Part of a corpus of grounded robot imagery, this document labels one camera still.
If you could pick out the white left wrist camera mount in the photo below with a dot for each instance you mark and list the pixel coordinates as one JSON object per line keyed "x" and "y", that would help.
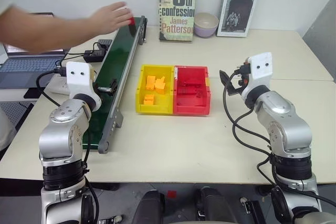
{"x": 78, "y": 82}

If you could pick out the red toy block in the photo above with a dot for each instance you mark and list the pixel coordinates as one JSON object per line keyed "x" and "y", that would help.
{"x": 187, "y": 93}
{"x": 131, "y": 21}

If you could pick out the black power adapter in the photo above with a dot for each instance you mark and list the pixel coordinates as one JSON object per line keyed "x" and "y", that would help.
{"x": 94, "y": 55}

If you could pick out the graphic design book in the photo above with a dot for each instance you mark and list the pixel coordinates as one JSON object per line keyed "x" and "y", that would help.
{"x": 239, "y": 9}

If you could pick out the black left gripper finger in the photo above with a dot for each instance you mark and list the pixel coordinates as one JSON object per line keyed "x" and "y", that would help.
{"x": 113, "y": 86}

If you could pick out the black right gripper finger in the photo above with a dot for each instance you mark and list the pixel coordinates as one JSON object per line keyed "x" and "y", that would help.
{"x": 234, "y": 91}
{"x": 226, "y": 78}

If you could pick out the red plastic bin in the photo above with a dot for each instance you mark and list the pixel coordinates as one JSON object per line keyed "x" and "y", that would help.
{"x": 191, "y": 108}

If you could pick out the black mesh mat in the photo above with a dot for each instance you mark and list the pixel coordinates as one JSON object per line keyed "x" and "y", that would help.
{"x": 13, "y": 115}

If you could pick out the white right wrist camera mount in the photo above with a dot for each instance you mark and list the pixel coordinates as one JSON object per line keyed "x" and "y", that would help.
{"x": 258, "y": 74}

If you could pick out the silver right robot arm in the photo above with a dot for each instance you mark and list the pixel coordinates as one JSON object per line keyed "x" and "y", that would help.
{"x": 286, "y": 129}

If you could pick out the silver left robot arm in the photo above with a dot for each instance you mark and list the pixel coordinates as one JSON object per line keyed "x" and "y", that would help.
{"x": 63, "y": 129}

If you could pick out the yellow plastic bin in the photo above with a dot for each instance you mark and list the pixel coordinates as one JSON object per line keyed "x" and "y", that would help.
{"x": 155, "y": 108}

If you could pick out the purple bowl with beige inside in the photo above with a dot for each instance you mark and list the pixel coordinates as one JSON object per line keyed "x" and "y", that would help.
{"x": 206, "y": 28}

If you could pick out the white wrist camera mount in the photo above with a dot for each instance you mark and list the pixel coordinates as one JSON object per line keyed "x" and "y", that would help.
{"x": 258, "y": 74}
{"x": 78, "y": 82}

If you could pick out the yellow toy block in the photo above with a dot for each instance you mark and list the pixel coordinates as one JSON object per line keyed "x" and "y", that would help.
{"x": 160, "y": 85}
{"x": 150, "y": 82}
{"x": 148, "y": 99}

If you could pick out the person's bare hand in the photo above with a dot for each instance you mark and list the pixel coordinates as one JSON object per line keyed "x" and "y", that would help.
{"x": 111, "y": 18}

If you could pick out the white power strip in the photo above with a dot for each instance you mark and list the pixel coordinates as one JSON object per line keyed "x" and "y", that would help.
{"x": 59, "y": 85}

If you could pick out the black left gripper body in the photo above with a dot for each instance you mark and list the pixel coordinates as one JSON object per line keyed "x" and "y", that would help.
{"x": 93, "y": 75}

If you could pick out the grey laptop computer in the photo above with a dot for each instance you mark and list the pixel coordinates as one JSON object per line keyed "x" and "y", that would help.
{"x": 29, "y": 66}

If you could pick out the black controller box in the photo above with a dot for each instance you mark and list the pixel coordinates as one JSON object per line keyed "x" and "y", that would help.
{"x": 105, "y": 43}

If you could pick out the dark rounded shape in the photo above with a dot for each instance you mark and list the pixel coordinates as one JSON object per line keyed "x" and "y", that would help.
{"x": 212, "y": 204}
{"x": 149, "y": 207}

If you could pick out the person's bare forearm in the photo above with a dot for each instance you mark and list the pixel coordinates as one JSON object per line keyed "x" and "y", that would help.
{"x": 47, "y": 31}

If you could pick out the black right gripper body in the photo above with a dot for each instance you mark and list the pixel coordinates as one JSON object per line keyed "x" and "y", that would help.
{"x": 242, "y": 73}

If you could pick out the green conveyor belt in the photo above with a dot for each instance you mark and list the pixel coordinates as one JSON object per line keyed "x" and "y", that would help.
{"x": 115, "y": 61}

